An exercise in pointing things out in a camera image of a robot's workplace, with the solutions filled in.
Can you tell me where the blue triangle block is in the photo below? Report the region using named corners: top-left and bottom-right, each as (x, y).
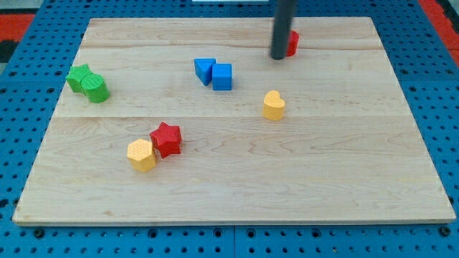
top-left (194, 58), bottom-right (216, 86)

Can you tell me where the red star block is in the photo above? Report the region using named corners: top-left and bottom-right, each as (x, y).
top-left (149, 122), bottom-right (182, 158)

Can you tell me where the yellow heart block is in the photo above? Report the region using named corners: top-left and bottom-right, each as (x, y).
top-left (262, 90), bottom-right (285, 120)

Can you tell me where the light wooden board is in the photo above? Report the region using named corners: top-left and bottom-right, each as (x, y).
top-left (13, 17), bottom-right (455, 226)

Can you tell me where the yellow hexagon block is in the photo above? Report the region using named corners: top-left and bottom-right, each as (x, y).
top-left (127, 139), bottom-right (156, 172)

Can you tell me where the green star block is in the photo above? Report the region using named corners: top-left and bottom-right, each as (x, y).
top-left (65, 64), bottom-right (93, 93)

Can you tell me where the green cylinder block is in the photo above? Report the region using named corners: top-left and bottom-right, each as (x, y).
top-left (81, 74), bottom-right (110, 103)

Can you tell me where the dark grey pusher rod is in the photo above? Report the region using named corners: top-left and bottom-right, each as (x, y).
top-left (270, 0), bottom-right (298, 60)

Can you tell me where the red circle block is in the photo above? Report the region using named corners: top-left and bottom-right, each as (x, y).
top-left (286, 30), bottom-right (300, 57)

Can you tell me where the blue cube block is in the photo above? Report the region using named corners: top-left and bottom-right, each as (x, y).
top-left (212, 63), bottom-right (232, 91)

